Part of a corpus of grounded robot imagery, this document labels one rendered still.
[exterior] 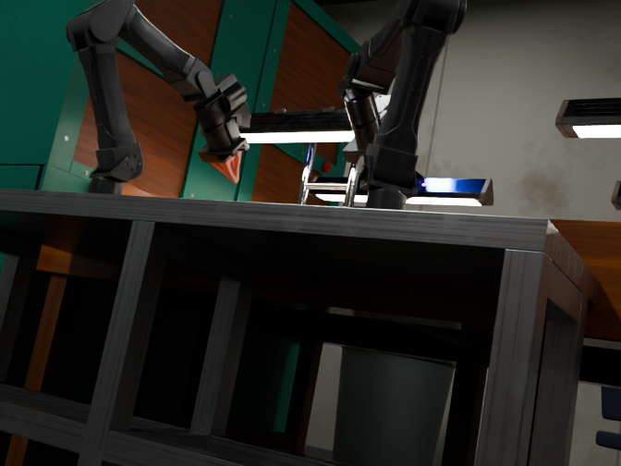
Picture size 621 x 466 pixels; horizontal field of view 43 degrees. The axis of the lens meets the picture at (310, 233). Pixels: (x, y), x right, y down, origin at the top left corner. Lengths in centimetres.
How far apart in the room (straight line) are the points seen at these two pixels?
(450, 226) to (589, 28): 382
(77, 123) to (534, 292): 144
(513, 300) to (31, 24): 170
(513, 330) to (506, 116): 373
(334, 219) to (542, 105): 361
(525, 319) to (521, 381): 7
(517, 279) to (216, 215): 44
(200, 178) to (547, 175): 245
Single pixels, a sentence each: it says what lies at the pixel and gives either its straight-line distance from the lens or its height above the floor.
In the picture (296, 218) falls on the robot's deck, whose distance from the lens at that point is 106.
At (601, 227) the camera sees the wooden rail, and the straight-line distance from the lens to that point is 130.
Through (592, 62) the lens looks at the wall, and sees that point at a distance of 463.
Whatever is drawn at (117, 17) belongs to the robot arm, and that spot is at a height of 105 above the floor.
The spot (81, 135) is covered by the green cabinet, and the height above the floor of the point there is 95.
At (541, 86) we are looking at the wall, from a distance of 463.
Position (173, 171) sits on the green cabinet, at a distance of 235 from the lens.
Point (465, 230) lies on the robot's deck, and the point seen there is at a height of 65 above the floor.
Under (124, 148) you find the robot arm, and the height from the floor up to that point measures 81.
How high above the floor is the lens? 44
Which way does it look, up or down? 11 degrees up
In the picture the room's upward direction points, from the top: 11 degrees clockwise
